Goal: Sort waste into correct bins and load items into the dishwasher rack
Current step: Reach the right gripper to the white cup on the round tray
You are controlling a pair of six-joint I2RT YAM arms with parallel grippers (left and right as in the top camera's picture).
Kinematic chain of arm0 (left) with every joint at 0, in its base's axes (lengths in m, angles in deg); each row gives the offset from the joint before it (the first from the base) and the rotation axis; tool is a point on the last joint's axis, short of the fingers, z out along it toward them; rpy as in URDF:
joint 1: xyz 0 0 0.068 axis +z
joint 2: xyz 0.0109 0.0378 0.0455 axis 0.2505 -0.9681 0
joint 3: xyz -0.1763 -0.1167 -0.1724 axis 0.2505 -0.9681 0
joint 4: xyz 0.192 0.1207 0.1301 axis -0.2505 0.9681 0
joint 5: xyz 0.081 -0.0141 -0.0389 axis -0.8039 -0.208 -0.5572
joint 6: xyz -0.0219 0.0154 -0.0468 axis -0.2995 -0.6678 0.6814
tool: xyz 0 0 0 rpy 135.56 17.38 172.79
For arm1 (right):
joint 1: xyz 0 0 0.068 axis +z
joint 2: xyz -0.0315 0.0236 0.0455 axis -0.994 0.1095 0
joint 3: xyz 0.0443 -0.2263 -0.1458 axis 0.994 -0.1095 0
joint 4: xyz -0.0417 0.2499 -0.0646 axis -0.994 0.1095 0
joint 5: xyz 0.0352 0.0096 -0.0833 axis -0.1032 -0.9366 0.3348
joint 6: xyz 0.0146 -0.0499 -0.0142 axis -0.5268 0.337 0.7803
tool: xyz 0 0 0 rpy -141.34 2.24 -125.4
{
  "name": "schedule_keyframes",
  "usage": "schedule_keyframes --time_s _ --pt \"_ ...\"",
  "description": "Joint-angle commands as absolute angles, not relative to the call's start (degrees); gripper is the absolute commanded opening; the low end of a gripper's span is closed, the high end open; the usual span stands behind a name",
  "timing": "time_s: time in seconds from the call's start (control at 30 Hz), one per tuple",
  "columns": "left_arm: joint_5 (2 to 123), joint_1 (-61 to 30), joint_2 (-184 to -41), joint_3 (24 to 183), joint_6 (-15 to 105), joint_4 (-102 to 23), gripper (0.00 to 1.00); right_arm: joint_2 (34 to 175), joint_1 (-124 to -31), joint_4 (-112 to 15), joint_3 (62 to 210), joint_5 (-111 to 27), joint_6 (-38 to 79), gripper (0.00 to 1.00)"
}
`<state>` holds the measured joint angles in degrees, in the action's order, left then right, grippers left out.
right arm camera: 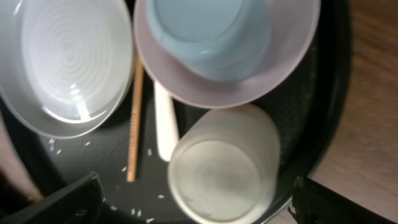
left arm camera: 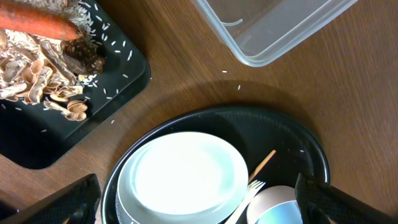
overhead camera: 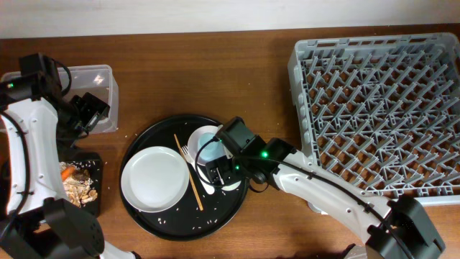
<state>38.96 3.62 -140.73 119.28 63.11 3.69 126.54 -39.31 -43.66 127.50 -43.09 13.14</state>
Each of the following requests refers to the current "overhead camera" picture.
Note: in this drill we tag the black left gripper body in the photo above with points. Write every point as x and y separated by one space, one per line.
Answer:
67 129

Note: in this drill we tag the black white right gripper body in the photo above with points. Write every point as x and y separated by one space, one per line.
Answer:
231 170

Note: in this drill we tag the white ceramic cup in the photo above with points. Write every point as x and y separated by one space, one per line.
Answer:
231 187

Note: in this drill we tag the orange carrot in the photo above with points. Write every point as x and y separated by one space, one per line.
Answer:
68 172

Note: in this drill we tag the rice and food scraps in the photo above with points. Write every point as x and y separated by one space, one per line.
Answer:
78 187

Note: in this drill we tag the large white plate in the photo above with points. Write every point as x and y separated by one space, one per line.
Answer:
154 179

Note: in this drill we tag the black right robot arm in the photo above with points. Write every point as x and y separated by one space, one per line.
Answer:
388 228

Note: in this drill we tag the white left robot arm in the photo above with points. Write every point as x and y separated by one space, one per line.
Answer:
41 221

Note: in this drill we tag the clear plastic waste bin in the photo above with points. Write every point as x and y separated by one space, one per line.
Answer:
97 80

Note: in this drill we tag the black rectangular waste tray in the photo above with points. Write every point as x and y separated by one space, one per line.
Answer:
93 164

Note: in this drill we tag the grey plastic dishwasher rack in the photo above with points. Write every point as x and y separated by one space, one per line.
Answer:
382 112

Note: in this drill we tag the light blue cup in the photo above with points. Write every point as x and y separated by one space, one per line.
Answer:
212 151

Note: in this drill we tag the white plastic fork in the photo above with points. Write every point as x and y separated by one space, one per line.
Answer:
208 188

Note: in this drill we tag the small grey bowl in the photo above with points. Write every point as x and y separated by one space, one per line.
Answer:
193 139

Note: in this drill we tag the wooden chopstick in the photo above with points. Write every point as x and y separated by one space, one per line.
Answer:
193 186

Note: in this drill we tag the round black serving tray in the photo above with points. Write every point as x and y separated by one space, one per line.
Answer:
184 221

